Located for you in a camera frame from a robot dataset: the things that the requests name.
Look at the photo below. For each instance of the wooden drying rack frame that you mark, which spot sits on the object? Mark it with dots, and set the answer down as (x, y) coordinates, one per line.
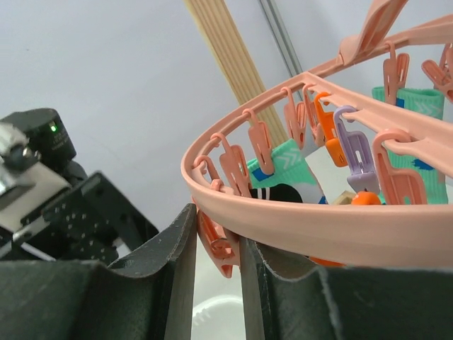
(266, 130)

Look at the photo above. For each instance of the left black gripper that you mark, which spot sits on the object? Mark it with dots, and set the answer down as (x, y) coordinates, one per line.
(87, 222)

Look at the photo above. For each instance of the green sock right hanging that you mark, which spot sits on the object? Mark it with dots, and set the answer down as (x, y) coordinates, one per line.
(290, 168)

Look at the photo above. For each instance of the pink round clip hanger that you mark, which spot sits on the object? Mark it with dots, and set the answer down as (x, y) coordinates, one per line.
(396, 236)

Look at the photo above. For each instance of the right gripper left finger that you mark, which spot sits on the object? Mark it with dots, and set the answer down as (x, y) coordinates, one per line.
(147, 294)

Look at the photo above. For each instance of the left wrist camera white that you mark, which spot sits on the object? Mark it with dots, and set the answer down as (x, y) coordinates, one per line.
(26, 183)

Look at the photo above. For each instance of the black sock white stripes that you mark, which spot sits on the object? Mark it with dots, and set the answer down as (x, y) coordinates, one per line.
(281, 192)

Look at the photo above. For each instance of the orange clothes peg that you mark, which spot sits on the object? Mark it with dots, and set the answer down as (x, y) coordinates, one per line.
(332, 142)
(361, 198)

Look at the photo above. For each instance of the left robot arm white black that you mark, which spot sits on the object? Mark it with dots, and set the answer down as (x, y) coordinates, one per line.
(48, 136)

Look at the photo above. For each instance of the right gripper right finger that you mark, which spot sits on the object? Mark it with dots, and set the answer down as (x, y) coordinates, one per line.
(287, 296)

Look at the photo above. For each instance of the purple clothes peg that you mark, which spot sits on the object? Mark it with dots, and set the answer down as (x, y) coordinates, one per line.
(356, 148)

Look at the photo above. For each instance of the white plastic laundry basket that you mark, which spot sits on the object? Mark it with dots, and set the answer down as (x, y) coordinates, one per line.
(217, 302)

